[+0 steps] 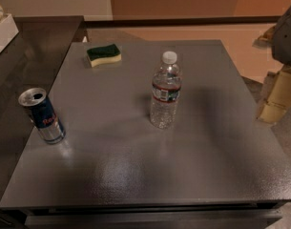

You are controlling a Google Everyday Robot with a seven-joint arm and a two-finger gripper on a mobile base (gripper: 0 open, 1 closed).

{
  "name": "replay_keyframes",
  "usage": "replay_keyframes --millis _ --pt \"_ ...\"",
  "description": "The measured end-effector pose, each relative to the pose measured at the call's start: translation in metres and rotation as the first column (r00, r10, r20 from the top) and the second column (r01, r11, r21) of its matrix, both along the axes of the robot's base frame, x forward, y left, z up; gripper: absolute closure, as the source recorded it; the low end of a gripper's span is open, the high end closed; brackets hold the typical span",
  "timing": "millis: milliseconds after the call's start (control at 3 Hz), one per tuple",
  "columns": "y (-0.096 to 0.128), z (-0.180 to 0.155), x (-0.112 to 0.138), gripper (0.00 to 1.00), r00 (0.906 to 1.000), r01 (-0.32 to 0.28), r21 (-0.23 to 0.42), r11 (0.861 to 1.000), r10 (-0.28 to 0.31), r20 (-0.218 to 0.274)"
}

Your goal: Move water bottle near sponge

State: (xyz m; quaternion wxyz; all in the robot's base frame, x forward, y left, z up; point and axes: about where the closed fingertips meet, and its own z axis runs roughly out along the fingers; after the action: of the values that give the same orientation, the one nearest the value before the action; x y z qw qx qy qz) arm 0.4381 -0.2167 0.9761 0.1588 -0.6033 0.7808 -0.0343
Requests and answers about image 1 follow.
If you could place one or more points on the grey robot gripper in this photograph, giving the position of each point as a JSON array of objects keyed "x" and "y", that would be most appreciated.
[{"x": 286, "y": 37}]

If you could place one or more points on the clear plastic water bottle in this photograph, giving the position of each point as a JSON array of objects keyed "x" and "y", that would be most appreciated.
[{"x": 166, "y": 86}]

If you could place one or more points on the green and yellow sponge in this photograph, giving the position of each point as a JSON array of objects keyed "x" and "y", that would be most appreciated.
[{"x": 104, "y": 55}]

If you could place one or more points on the blue silver Red Bull can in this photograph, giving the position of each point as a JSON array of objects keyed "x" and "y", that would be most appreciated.
[{"x": 38, "y": 107}]

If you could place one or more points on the white box on side table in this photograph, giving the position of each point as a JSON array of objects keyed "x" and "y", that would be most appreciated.
[{"x": 8, "y": 30}]

